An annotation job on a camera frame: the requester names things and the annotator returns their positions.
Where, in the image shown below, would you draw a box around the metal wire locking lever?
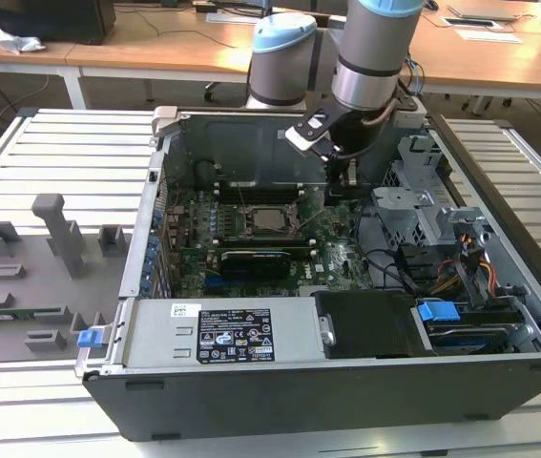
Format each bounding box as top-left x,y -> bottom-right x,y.
237,182 -> 250,225
297,208 -> 323,230

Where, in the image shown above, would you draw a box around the metal socket cover frame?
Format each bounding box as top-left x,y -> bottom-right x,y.
246,205 -> 296,239

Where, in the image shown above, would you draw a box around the silver CPU green edge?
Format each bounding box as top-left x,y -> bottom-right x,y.
255,209 -> 284,230

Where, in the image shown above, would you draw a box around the black RAM slot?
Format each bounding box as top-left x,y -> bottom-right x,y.
213,190 -> 304,198
217,237 -> 319,245
213,194 -> 304,201
213,198 -> 304,205
213,186 -> 304,194
217,241 -> 319,250

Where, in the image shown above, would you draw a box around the CPU socket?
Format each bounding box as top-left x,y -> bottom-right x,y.
243,203 -> 300,240

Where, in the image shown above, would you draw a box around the silver perforated drive cage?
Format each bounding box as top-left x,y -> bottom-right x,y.
372,135 -> 490,249

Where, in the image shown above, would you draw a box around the green motherboard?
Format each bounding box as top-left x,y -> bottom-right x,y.
162,183 -> 377,301

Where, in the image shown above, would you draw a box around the wooden desk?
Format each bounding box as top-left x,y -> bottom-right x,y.
67,0 -> 347,104
396,0 -> 541,104
0,28 -> 90,111

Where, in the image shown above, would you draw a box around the black graphics card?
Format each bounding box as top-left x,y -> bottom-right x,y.
220,247 -> 294,283

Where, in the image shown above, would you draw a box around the white paper sheet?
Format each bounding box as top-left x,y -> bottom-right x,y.
454,28 -> 524,45

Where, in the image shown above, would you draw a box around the grey laptop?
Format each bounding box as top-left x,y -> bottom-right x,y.
446,3 -> 522,23

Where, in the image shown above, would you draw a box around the black plastic shroud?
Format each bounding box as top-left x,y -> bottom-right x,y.
311,289 -> 427,360

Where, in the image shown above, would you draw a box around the hard disk in blue carrier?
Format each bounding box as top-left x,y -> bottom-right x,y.
412,298 -> 529,357

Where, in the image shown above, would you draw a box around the black PC case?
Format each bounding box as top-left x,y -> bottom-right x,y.
74,105 -> 541,443

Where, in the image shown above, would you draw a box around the silver power supply with label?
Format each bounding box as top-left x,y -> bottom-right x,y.
107,298 -> 323,371

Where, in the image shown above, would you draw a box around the blue plastic latch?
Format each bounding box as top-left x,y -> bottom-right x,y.
77,327 -> 103,349

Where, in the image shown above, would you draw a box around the large black box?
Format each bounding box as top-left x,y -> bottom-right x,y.
0,0 -> 117,47

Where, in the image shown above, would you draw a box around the white crumpled cloth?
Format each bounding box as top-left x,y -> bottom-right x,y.
0,24 -> 46,54

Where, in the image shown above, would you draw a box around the grey parts rack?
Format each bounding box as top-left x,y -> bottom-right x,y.
0,193 -> 133,364

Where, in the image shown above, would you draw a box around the green RAM stick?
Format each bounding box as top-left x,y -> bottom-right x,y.
0,306 -> 64,322

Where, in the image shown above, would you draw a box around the copper coloured wrist hose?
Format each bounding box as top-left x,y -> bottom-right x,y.
365,93 -> 399,128

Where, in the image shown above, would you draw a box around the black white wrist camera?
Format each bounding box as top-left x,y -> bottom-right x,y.
284,108 -> 343,155

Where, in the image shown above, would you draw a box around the blue white hanging cables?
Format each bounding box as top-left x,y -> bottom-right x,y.
406,55 -> 427,95

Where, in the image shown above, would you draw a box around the black cable bundle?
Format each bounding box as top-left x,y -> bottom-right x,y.
358,214 -> 427,292

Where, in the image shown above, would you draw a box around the yellow orange red wire bundle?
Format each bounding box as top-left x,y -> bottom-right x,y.
434,231 -> 500,297

